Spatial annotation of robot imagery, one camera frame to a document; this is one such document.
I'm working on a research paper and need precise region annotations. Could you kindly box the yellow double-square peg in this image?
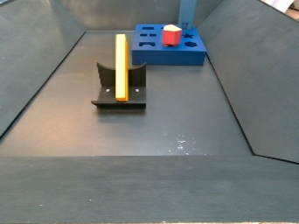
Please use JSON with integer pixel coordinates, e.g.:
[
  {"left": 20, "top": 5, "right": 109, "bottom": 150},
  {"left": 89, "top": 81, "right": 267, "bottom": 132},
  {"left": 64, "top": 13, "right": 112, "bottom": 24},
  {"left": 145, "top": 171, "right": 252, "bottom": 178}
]
[{"left": 116, "top": 34, "right": 128, "bottom": 102}]

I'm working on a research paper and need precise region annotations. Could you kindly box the blue shape-sorting board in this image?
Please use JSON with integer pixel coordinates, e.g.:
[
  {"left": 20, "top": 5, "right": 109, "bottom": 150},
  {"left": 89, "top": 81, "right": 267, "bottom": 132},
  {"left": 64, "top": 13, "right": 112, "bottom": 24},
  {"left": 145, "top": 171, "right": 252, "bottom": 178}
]
[{"left": 131, "top": 24, "right": 207, "bottom": 66}]

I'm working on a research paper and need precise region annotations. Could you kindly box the black curved holder stand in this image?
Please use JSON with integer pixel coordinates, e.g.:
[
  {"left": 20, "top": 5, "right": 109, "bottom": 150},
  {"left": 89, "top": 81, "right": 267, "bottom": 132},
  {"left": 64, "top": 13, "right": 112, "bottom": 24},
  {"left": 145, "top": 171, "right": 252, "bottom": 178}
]
[{"left": 91, "top": 64, "right": 145, "bottom": 109}]

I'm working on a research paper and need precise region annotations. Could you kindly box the red pentagon peg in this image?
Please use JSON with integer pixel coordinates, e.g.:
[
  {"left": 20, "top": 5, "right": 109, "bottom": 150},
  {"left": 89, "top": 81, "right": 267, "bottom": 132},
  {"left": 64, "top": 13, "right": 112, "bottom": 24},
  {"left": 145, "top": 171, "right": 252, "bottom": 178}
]
[{"left": 163, "top": 24, "right": 183, "bottom": 46}]

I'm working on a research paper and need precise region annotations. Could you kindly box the light blue tall peg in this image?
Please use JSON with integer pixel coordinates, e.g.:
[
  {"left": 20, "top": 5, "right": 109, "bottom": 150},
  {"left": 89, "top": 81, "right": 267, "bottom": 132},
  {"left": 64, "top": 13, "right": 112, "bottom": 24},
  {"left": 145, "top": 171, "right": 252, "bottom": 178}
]
[{"left": 179, "top": 0, "right": 197, "bottom": 30}]

